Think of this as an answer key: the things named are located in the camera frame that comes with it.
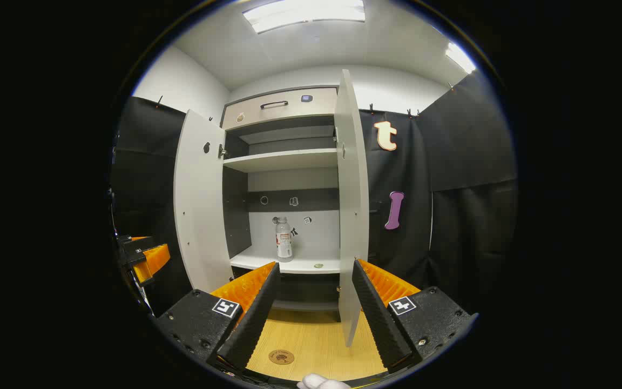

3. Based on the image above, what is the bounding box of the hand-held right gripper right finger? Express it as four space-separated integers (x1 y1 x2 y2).
351 258 478 374

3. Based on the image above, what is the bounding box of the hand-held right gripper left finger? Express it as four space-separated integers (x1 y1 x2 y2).
155 261 282 373

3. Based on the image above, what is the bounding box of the grey cabinet door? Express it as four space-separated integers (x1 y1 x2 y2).
335 69 370 347
174 109 234 294

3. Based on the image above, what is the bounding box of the clear plastic bottle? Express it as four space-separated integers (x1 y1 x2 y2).
276 217 294 263

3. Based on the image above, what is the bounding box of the grey white cabinet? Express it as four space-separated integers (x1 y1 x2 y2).
174 69 370 347

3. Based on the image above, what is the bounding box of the white cabinet shelf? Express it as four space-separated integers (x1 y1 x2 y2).
224 149 339 173
229 246 341 274

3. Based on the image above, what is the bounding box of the grey cabinet drawer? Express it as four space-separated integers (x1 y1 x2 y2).
221 88 339 130

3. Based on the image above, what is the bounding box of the black backdrop cloth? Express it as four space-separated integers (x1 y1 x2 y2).
110 73 518 319

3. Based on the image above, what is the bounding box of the small ceiling light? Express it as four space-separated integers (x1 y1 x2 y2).
445 42 477 75

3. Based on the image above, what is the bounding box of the long ceiling light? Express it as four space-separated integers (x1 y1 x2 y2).
242 0 366 34

